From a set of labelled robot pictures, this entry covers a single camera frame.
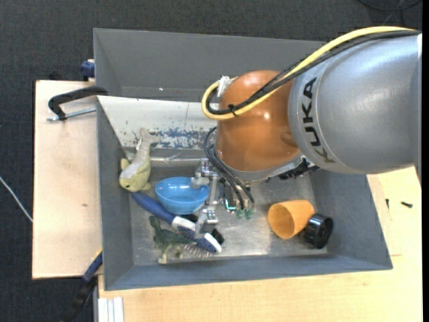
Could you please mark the orange cup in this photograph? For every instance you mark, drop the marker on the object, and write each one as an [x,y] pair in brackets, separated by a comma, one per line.
[295,213]

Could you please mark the blue bowl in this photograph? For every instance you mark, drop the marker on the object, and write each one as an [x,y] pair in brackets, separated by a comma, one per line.
[177,198]

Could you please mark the black round cap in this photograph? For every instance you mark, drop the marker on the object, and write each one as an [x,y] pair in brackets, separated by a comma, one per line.
[318,232]

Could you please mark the grey and yellow plush dolphin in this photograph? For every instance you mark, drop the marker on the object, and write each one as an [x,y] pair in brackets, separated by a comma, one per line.
[139,171]

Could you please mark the pale wood board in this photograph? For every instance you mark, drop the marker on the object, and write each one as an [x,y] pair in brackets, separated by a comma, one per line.
[63,179]

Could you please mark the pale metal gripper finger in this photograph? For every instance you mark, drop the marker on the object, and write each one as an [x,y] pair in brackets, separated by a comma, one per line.
[204,169]
[211,216]

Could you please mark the blue and white brush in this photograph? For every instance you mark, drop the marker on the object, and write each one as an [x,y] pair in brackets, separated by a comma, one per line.
[155,208]

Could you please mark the green toy dinosaur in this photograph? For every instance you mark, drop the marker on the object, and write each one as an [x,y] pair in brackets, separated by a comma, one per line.
[167,239]

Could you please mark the grey metal bin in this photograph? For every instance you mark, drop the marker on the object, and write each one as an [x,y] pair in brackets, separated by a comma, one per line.
[187,59]

